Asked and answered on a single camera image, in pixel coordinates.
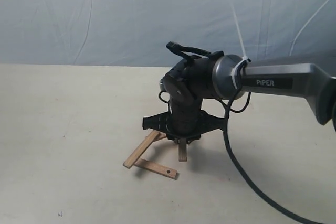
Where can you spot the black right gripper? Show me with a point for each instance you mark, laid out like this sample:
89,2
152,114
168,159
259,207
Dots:
182,121

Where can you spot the diagonal wooden stick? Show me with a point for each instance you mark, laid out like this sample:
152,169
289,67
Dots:
140,149

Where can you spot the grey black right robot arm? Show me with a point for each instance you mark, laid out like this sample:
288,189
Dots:
228,77

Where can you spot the blue-grey backdrop cloth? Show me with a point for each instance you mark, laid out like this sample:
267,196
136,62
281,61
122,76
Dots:
135,32

